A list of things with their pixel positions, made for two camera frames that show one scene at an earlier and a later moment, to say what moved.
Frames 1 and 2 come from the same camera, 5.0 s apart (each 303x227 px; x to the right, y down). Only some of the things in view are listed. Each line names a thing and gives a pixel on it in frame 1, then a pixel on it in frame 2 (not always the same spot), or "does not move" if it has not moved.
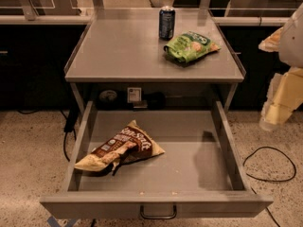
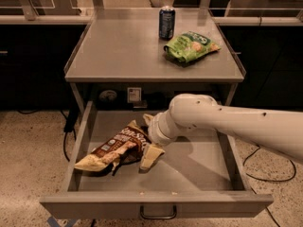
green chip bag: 190,45 does not move
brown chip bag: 131,144 does not move
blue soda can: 167,23 does not move
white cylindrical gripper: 293,43 to 155,131
